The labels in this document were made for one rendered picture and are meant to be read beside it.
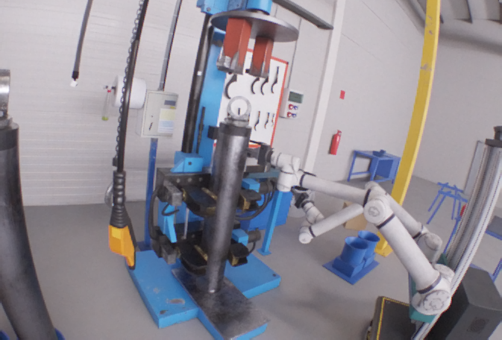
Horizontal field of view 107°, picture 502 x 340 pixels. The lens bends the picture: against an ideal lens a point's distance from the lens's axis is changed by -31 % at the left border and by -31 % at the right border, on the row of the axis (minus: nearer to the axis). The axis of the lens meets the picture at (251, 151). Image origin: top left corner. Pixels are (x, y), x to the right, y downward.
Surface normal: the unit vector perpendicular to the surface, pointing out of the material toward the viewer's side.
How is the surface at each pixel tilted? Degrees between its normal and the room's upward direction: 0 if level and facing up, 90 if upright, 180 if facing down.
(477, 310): 90
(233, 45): 90
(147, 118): 90
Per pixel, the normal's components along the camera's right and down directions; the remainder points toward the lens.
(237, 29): -0.42, 0.11
